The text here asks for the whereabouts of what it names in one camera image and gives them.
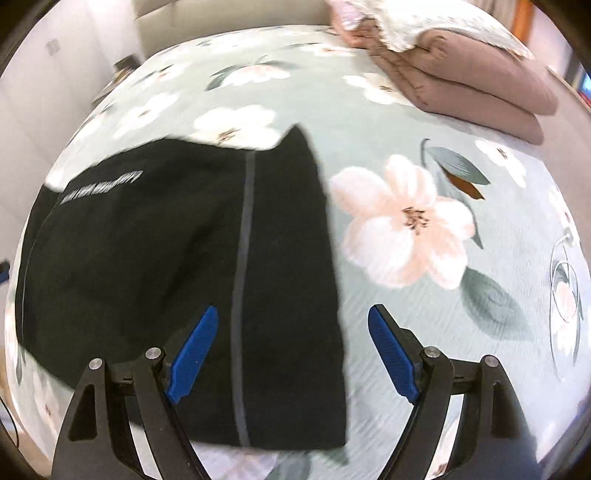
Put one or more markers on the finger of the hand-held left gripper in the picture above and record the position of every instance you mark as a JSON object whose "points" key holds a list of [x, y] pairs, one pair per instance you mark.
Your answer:
{"points": [[3, 272]]}

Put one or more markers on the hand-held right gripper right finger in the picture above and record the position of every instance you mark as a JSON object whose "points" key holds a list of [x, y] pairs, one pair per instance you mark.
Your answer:
{"points": [[392, 353]]}

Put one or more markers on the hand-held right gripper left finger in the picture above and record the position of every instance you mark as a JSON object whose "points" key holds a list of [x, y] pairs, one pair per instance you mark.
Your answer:
{"points": [[194, 355]]}

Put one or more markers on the black hooded jacket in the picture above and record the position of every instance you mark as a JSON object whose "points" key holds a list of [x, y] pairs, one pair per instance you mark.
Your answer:
{"points": [[161, 258]]}

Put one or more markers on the floral bed sheet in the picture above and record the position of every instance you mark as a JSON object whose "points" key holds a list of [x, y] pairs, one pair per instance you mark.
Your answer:
{"points": [[438, 300]]}

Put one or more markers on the white wardrobe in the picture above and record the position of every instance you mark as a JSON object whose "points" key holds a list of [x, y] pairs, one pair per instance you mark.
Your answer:
{"points": [[60, 92]]}

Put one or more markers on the dark bedside object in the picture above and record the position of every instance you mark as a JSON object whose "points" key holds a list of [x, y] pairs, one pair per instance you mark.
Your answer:
{"points": [[127, 64]]}

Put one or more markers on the folded pink quilt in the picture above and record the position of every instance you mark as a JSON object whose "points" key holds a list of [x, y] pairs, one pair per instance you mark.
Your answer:
{"points": [[475, 87]]}

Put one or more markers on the beige padded headboard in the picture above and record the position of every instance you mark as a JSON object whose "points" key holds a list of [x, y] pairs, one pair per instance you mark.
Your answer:
{"points": [[207, 18]]}

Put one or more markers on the white lace pillow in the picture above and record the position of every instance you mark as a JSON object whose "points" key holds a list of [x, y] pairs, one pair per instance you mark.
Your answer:
{"points": [[438, 21]]}

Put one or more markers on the dark window frame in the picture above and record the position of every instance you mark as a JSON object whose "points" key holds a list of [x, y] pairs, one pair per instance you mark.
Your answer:
{"points": [[581, 78]]}

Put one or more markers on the orange wooden frame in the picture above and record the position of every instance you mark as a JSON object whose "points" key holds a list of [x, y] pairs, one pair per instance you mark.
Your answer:
{"points": [[521, 21]]}

